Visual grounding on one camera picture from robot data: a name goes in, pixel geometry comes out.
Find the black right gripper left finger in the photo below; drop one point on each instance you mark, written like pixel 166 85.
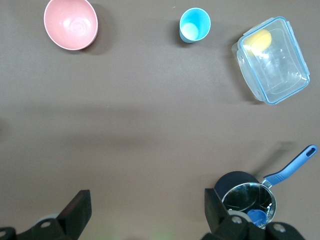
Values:
pixel 75 217

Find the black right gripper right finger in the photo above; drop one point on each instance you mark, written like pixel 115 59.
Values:
pixel 215 215

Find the small blue cap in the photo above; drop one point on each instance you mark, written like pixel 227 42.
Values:
pixel 257 217

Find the clear plastic food container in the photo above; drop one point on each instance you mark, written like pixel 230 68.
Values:
pixel 277 72

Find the yellow round food piece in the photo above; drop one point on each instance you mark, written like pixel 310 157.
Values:
pixel 257 42

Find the light blue plastic cup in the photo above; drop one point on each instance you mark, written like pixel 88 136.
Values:
pixel 195 25

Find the pink bowl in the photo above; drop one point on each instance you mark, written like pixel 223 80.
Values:
pixel 71 25

